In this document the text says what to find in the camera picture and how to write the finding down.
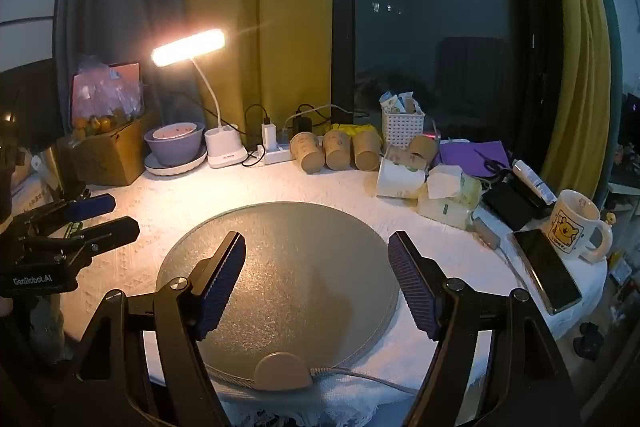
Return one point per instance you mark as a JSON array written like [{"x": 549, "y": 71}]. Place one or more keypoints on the cardboard box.
[{"x": 110, "y": 159}]

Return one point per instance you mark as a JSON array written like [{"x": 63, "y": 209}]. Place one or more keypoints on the pale yellow tissue pack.
[{"x": 452, "y": 207}]

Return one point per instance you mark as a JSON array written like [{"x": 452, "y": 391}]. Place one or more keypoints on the black charger plug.
[{"x": 301, "y": 126}]

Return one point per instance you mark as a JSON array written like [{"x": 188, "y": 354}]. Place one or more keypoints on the white desk lamp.
[{"x": 227, "y": 152}]

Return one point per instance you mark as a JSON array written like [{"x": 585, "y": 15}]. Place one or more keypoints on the white folded tissue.
[{"x": 442, "y": 182}]

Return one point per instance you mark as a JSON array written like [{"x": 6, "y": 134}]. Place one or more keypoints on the white mug bear print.
[{"x": 570, "y": 227}]

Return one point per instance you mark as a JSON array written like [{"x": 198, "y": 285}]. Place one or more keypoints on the white power strip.
[{"x": 276, "y": 156}]

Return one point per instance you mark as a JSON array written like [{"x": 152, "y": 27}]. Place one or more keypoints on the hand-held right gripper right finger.
[{"x": 412, "y": 288}]

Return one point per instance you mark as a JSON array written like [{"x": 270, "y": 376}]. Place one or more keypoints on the bunch of sachets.
[{"x": 397, "y": 102}]

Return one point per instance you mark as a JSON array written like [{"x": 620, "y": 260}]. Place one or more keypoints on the pile of small oranges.
[{"x": 95, "y": 124}]

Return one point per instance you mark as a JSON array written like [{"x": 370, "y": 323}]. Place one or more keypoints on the white tissue pack green print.
[{"x": 400, "y": 179}]

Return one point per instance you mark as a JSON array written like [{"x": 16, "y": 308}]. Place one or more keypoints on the black smartphone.
[{"x": 547, "y": 272}]

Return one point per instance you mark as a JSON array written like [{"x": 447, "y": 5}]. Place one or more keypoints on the white plate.
[{"x": 175, "y": 170}]

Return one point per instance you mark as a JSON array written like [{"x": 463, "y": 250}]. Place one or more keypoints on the yellow curtain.
[
  {"x": 580, "y": 57},
  {"x": 260, "y": 7}
]

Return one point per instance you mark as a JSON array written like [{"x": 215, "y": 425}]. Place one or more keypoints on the white plastic basket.
[{"x": 402, "y": 129}]

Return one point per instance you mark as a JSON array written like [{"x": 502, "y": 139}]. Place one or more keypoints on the clear plastic bag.
[{"x": 105, "y": 89}]

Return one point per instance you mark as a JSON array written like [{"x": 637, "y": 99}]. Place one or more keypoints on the pink bowl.
[{"x": 175, "y": 131}]

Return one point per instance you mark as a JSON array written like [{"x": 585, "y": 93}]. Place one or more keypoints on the yellow packet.
[{"x": 350, "y": 129}]

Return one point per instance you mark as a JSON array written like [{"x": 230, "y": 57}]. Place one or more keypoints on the black window frame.
[{"x": 343, "y": 32}]

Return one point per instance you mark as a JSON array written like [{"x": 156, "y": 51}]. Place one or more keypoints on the round grey mat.
[{"x": 290, "y": 267}]

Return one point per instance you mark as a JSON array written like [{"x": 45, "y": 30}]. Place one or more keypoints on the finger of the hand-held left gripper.
[
  {"x": 117, "y": 229},
  {"x": 92, "y": 205}
]

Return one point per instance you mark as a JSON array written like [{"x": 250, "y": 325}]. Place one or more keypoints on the small black object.
[{"x": 589, "y": 341}]

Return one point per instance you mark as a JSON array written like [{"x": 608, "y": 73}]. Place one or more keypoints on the black pouch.
[{"x": 510, "y": 204}]

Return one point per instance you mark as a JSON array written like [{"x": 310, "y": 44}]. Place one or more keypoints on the purple bowl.
[{"x": 175, "y": 152}]

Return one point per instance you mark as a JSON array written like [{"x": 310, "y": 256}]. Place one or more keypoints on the white charger plug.
[{"x": 269, "y": 136}]

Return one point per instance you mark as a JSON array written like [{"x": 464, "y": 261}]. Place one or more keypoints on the brown paper cup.
[
  {"x": 366, "y": 152},
  {"x": 337, "y": 152},
  {"x": 424, "y": 149},
  {"x": 307, "y": 154}
]

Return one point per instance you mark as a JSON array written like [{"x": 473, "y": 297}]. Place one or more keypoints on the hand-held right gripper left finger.
[{"x": 224, "y": 289}]

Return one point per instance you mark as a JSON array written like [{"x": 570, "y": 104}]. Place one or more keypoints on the white tube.
[{"x": 535, "y": 183}]

